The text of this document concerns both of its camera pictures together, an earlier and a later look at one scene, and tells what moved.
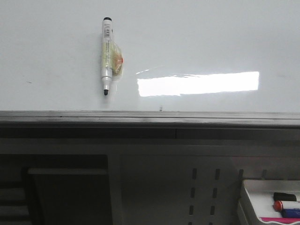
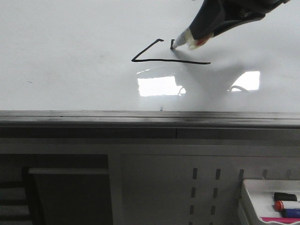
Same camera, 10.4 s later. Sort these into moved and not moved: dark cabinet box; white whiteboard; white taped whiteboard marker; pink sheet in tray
Moved: white taped whiteboard marker
Not moved: white whiteboard; dark cabinet box; pink sheet in tray
